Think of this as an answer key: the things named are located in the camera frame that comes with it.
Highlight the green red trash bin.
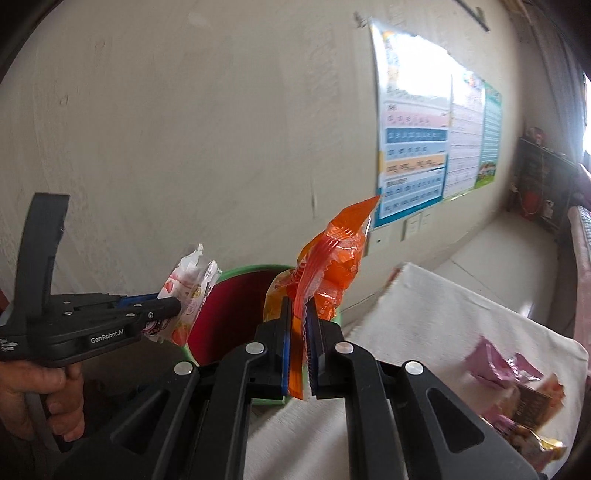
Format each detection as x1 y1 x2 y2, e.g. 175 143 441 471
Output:
187 265 346 417

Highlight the pinyin alphabet wall poster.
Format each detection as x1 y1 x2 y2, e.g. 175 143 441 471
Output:
370 20 453 227

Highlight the white table wall poster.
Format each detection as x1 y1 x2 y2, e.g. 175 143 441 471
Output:
443 63 485 199

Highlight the purple snack bag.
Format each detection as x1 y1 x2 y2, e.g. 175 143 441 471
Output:
482 407 542 462

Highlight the white strawberry snack wrapper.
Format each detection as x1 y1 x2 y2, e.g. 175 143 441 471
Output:
143 243 221 347

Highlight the orange snack wrapper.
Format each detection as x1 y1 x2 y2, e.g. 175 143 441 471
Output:
263 196 380 399

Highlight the bed with plaid quilt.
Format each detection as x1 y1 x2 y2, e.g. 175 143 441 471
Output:
568 206 591 352

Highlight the white towel table cover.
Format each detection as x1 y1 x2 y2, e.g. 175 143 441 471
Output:
245 264 588 479

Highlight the person's left hand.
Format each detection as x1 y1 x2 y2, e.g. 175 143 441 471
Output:
1 361 85 442

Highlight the yellow snack wrapper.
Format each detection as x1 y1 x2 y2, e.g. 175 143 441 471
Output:
523 433 567 471

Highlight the window curtain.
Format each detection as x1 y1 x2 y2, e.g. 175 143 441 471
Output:
524 1 587 164

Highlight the white wall switch plate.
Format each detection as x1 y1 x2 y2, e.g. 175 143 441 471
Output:
366 226 391 256

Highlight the green multiplication wall poster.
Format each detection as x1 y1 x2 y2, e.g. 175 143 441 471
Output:
475 83 503 189

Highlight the red bucket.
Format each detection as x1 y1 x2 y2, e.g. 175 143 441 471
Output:
521 190 543 219

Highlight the pink wrapper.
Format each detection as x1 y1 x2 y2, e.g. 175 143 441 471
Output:
464 336 543 390

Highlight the white wall socket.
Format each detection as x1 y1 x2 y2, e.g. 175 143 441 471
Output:
403 212 422 241

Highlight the brown chocolate wrapper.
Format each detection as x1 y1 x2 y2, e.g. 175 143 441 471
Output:
510 385 551 430

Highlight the dark metal shelf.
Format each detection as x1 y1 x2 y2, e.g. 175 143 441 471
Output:
513 138 577 234

